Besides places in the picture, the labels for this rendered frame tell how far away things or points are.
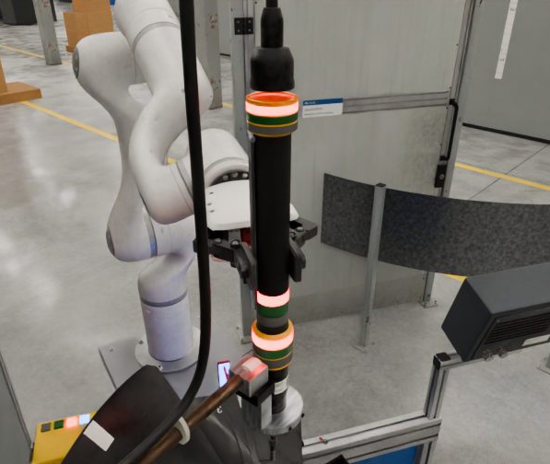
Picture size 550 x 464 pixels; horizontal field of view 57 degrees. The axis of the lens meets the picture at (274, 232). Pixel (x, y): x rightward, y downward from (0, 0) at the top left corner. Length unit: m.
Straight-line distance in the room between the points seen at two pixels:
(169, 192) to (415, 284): 2.63
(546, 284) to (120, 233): 0.97
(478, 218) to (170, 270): 1.59
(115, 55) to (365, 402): 2.03
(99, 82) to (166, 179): 0.40
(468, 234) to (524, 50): 4.39
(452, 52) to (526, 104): 4.07
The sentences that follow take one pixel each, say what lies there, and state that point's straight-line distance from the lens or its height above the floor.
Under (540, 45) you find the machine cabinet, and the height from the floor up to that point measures 1.06.
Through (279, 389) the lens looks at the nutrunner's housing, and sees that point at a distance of 0.58.
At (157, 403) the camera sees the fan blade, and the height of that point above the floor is 1.42.
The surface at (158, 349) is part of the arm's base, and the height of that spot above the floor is 1.02.
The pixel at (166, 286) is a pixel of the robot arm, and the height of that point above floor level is 1.21.
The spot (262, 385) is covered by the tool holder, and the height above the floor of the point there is 1.50.
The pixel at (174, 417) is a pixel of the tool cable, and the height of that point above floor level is 1.54.
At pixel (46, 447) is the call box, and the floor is 1.07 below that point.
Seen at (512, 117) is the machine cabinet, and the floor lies 0.23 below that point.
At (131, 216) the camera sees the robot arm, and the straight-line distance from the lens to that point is 1.13.
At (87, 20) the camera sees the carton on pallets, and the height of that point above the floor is 0.70.
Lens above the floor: 1.89
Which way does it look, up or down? 28 degrees down
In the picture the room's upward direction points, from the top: straight up
